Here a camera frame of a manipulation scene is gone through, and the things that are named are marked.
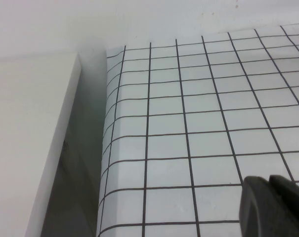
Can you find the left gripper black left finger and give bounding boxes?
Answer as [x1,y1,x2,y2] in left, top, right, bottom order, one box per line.
[239,175,271,237]

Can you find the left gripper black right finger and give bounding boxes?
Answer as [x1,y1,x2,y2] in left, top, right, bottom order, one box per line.
[248,174,299,237]

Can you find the white grid-patterned tablecloth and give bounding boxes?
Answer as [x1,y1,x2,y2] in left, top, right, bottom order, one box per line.
[96,22,299,237]

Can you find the white side cabinet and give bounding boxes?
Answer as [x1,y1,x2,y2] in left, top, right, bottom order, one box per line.
[0,51,82,237]

